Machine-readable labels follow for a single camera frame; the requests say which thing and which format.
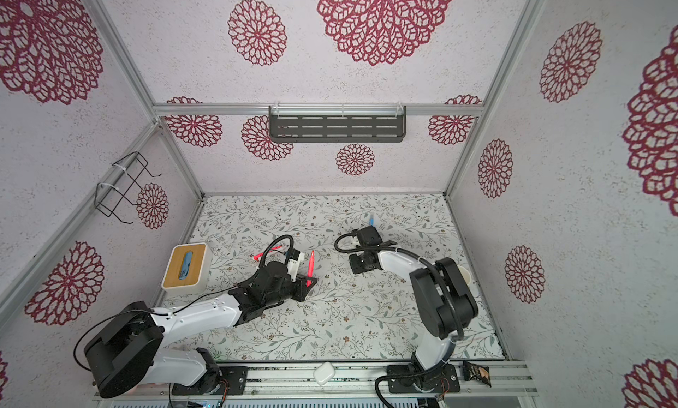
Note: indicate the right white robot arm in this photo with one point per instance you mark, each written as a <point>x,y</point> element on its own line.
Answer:
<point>442,295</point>

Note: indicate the dark metal wall shelf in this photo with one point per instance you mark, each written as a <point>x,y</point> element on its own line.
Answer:
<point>337,125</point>

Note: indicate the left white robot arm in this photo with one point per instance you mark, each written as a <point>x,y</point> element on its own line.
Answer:
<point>134,347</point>

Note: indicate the white wooden-top tissue box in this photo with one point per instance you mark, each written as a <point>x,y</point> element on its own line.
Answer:
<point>197,281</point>

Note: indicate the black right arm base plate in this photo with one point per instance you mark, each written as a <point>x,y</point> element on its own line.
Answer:
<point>418,379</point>

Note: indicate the black wire wall rack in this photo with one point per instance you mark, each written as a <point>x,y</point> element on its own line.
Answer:
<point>110,195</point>

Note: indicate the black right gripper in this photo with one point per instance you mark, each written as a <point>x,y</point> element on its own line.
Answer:
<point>355,267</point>

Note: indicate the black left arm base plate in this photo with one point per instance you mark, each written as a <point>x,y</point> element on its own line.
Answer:
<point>230,381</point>

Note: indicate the white pad on rail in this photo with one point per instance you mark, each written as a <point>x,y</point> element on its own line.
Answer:
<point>324,373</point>

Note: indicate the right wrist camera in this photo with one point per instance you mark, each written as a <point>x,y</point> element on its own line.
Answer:
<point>368,237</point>

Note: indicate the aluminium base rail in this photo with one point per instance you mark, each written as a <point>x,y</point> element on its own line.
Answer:
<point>344,384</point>

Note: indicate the pink highlighter pen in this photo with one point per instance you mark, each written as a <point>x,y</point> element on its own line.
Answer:
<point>260,255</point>

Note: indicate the cream ceramic mug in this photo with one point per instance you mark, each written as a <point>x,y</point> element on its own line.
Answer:
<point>466,276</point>

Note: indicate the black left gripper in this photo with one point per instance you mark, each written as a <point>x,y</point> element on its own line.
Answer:
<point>301,284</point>

